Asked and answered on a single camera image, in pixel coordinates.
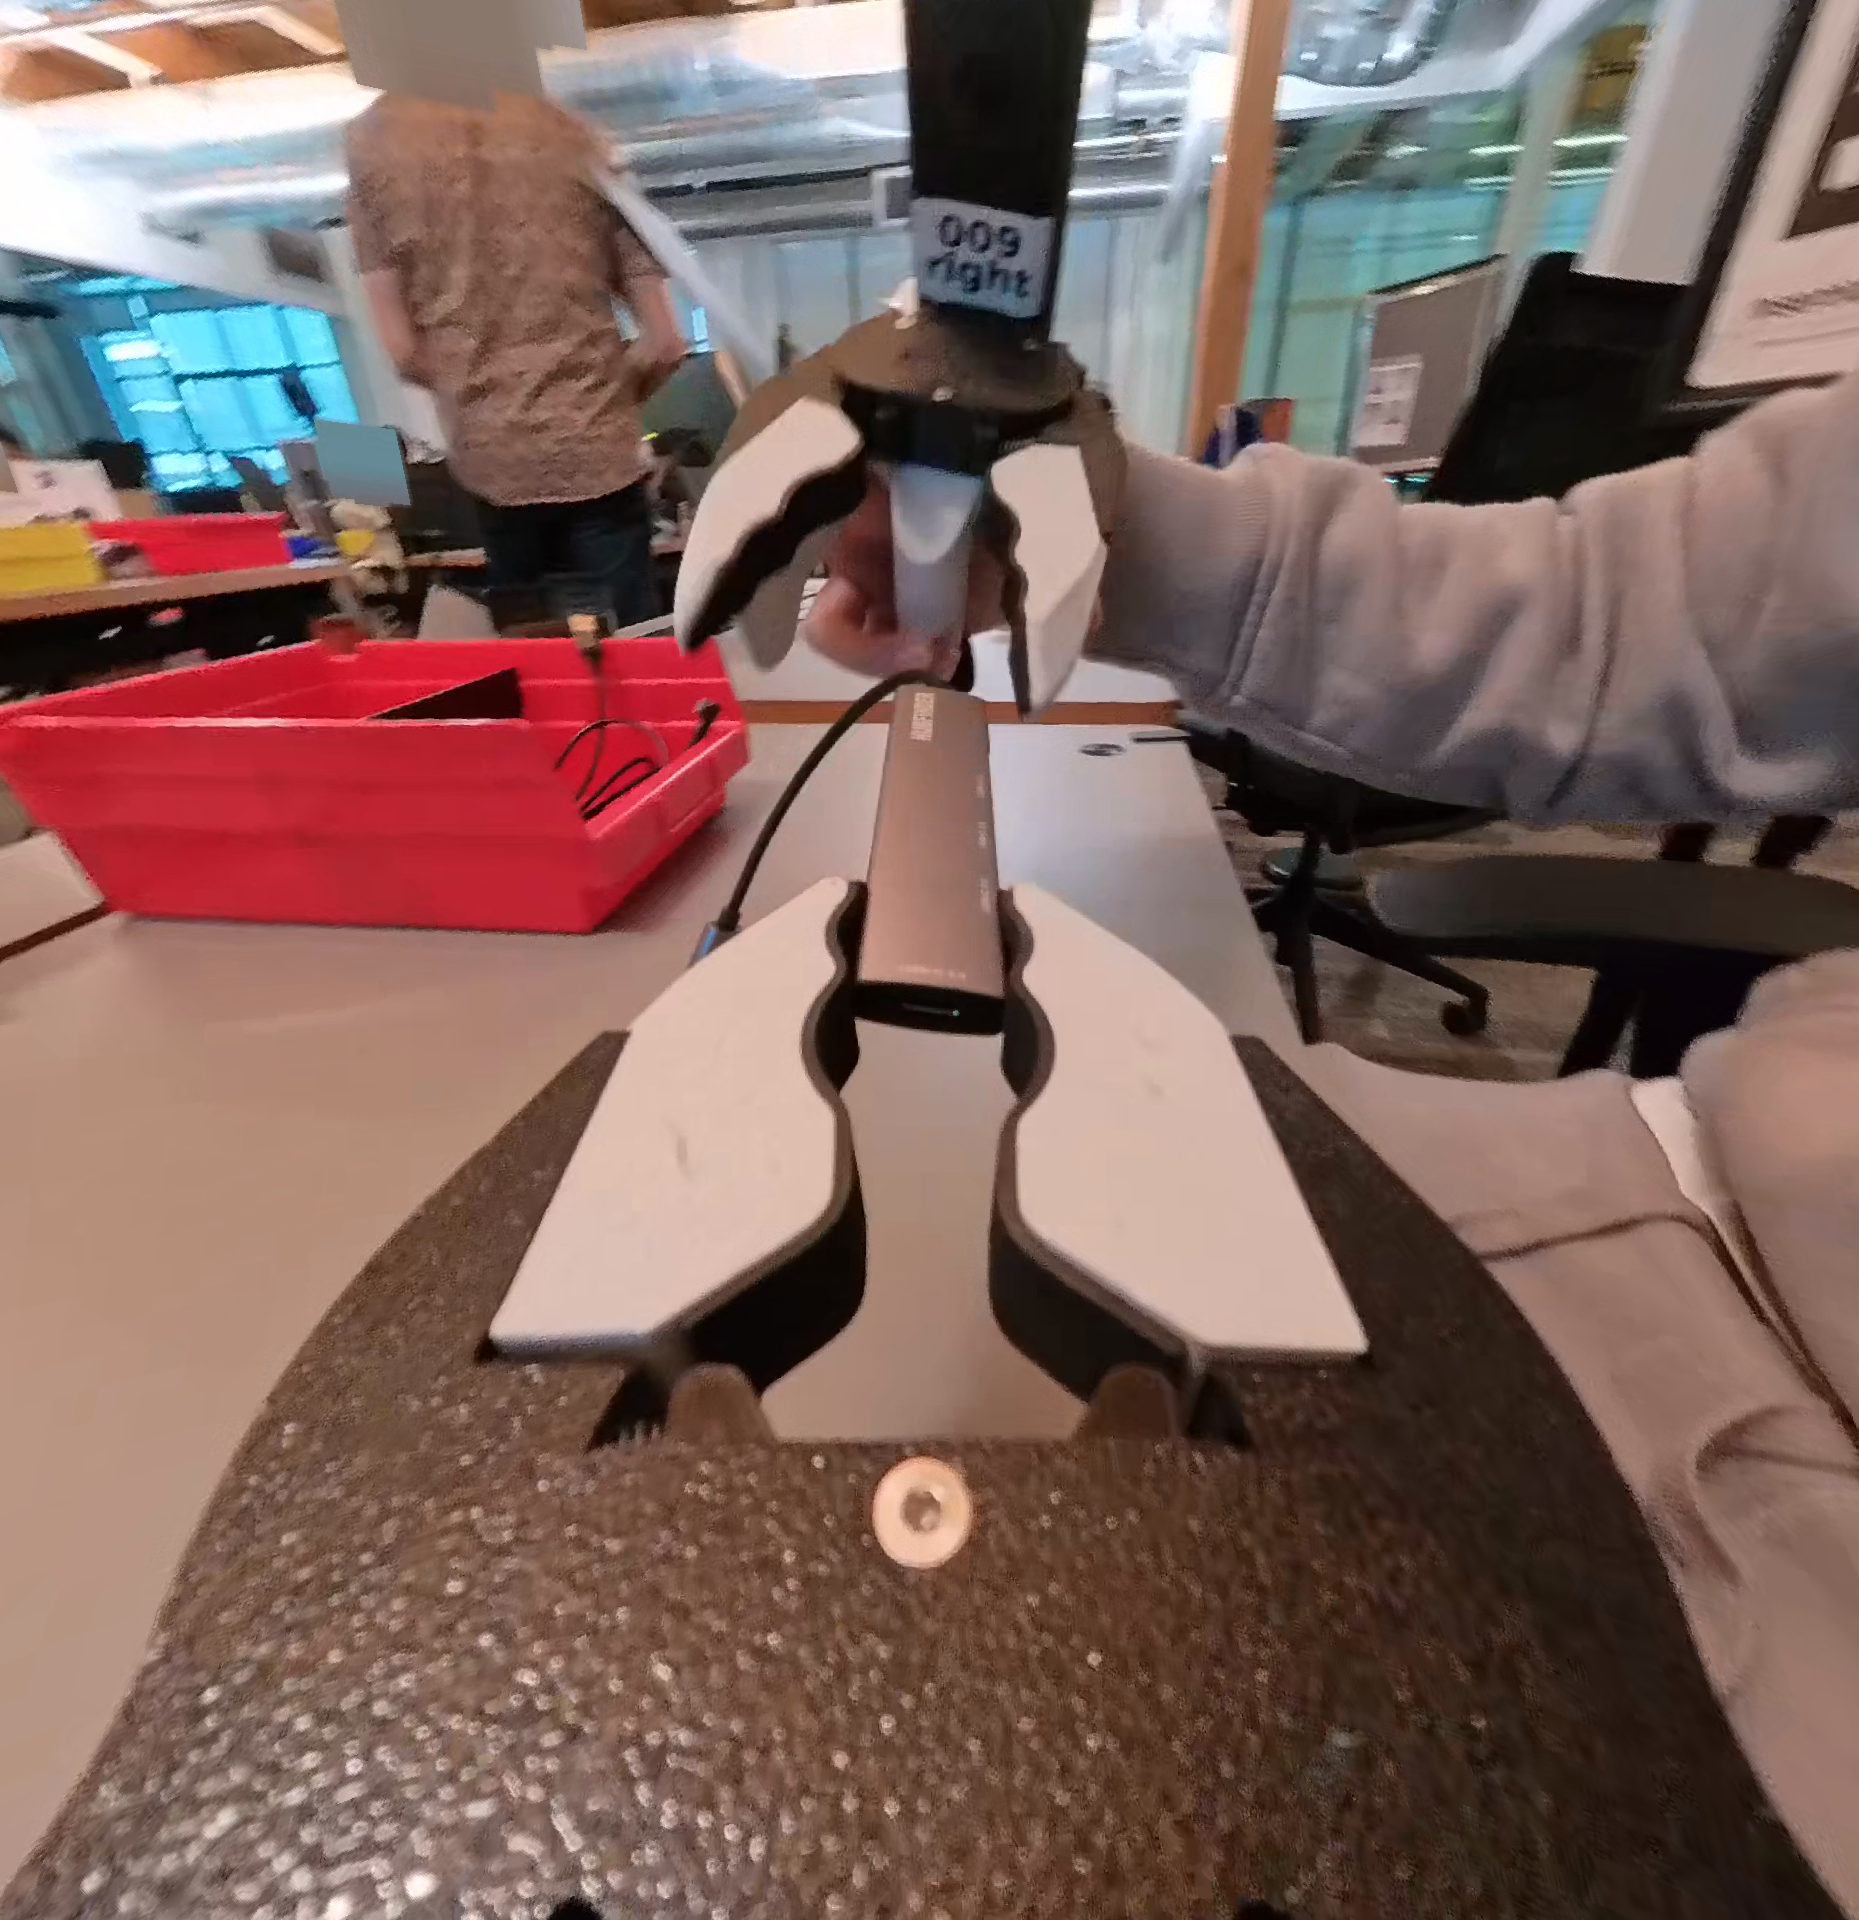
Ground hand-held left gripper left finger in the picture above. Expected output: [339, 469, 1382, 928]
[485, 877, 868, 1383]

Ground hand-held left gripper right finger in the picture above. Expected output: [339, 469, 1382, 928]
[991, 886, 1369, 1401]

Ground thin black cable blue plug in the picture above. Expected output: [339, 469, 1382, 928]
[552, 699, 722, 825]

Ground black swivel chair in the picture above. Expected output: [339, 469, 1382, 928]
[1176, 719, 1497, 1034]

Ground yellow plastic bin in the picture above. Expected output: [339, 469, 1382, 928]
[0, 521, 105, 602]

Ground person's grey hoodie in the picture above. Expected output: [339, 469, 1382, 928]
[1677, 943, 1859, 1444]

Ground shallow red bin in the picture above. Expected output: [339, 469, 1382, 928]
[91, 513, 297, 576]

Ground person's right hand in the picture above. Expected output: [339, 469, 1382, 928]
[803, 484, 1024, 684]

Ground grey noticeboard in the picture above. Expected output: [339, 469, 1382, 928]
[1358, 255, 1510, 469]

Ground grey USB hub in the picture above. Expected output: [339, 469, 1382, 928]
[849, 682, 1024, 1034]

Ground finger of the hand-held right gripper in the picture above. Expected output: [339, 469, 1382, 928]
[677, 400, 870, 668]
[998, 440, 1108, 716]

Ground person's right forearm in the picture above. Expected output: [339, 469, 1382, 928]
[1087, 359, 1859, 828]

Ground person's grey trousers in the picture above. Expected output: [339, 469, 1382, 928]
[1304, 1038, 1859, 1920]

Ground black bin divider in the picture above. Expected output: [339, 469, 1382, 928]
[364, 668, 525, 725]

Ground black and white wall poster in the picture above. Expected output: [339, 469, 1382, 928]
[1688, 0, 1859, 392]

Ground red plastic bin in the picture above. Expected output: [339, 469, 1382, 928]
[0, 636, 748, 935]

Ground wooden post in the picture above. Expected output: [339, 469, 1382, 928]
[1185, 0, 1302, 452]

